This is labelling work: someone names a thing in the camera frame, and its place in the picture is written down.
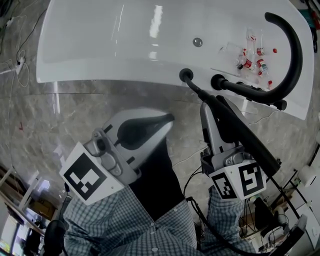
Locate black metal rack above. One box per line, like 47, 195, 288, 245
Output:
238, 168, 320, 256

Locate person's checked shirt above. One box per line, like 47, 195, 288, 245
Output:
62, 184, 257, 256

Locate thick black gripper cable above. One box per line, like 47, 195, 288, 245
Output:
183, 164, 253, 255

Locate person's black trousers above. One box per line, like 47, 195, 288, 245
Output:
128, 136, 192, 222

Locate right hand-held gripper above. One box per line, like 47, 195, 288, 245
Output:
199, 96, 268, 201

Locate white roll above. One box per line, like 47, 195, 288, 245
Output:
299, 163, 320, 187

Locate pile of clear plastic bottles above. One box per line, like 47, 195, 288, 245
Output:
233, 27, 275, 88

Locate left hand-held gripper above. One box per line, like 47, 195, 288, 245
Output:
58, 107, 176, 207

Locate person's right forearm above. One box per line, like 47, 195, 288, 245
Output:
206, 186, 245, 251

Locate green and red machine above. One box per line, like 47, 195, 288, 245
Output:
301, 6, 320, 30

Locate black chair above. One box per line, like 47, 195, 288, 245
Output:
43, 218, 70, 256

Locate black shower hose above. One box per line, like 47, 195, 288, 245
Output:
179, 67, 208, 100

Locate black curved faucet spout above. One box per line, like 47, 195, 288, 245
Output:
210, 11, 304, 105

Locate person's left forearm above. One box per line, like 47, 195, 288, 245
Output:
63, 186, 131, 241

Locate white bathtub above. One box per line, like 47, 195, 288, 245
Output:
36, 0, 315, 121

